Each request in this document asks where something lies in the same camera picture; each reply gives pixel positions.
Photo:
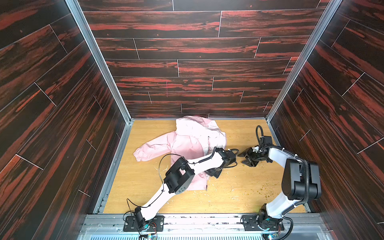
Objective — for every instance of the aluminium front rail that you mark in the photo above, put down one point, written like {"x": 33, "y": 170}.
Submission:
{"x": 307, "y": 226}

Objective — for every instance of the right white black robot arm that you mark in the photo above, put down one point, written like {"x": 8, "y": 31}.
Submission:
{"x": 300, "y": 182}

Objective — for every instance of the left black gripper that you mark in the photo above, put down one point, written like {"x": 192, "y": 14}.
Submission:
{"x": 216, "y": 171}

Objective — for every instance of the pink zip jacket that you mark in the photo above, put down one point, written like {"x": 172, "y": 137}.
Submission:
{"x": 194, "y": 137}

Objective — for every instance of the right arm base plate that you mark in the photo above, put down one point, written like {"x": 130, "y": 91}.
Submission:
{"x": 261, "y": 223}

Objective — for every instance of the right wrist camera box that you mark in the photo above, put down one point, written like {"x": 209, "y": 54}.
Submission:
{"x": 265, "y": 141}

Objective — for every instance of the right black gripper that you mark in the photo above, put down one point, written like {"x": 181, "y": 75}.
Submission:
{"x": 250, "y": 154}

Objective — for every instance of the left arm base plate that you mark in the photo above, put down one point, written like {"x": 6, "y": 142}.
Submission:
{"x": 154, "y": 225}

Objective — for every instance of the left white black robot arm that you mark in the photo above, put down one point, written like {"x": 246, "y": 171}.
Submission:
{"x": 180, "y": 176}

